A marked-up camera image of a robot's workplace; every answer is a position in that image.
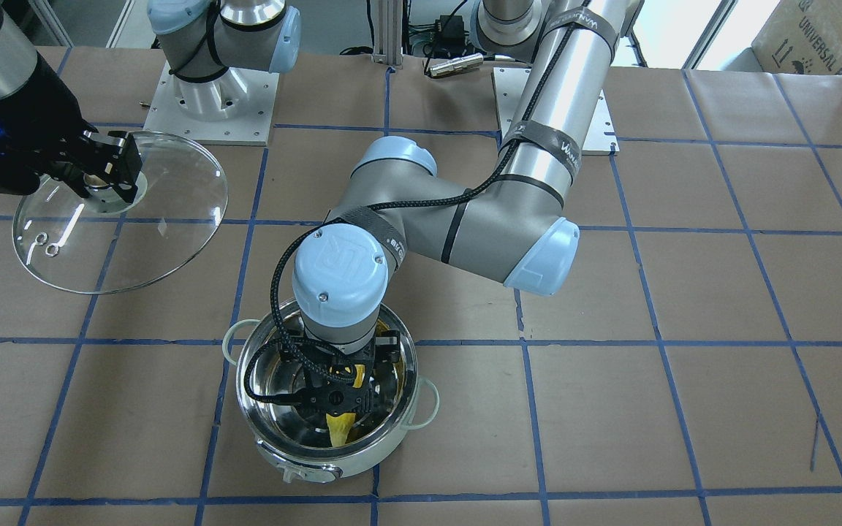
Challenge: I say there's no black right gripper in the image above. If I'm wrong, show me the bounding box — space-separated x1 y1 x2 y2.
0 56 143 205

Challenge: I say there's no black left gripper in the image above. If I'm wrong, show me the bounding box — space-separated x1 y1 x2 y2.
278 329 401 410

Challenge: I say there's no glass pot lid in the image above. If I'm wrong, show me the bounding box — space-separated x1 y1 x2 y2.
11 131 228 295

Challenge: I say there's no yellow corn cob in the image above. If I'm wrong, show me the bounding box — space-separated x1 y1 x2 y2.
325 364 365 447

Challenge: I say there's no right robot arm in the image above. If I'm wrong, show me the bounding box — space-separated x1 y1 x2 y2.
0 1 302 212

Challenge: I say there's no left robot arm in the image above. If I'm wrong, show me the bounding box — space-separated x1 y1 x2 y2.
237 1 642 415

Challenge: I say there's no pale green cooking pot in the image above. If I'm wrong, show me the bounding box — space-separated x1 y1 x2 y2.
236 305 441 483

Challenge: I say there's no silver metal connector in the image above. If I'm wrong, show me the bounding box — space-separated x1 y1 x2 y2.
425 53 485 79

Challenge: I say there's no black power adapter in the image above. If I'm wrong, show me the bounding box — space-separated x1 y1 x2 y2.
434 15 467 57

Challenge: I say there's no cardboard box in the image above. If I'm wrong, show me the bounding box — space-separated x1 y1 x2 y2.
751 1 842 75

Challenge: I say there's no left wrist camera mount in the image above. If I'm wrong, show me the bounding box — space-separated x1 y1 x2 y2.
237 329 398 419

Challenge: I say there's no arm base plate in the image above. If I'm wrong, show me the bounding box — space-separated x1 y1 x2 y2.
493 67 619 156
143 64 281 147

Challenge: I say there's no aluminium frame post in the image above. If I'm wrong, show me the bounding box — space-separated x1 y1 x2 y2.
368 1 408 69

